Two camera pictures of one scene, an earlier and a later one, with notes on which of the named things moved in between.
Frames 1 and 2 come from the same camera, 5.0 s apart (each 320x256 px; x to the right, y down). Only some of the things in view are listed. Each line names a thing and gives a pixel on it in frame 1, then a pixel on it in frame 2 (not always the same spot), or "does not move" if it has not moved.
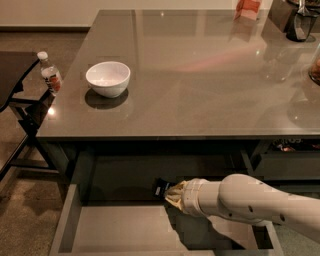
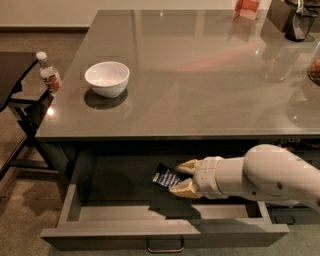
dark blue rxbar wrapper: x=160 y=187 to x=167 y=176
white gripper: x=190 y=197 to x=207 y=177
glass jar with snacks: x=314 y=70 does not move
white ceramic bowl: x=109 y=79 does not move
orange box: x=247 y=10 does not move
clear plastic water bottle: x=51 y=74 does not move
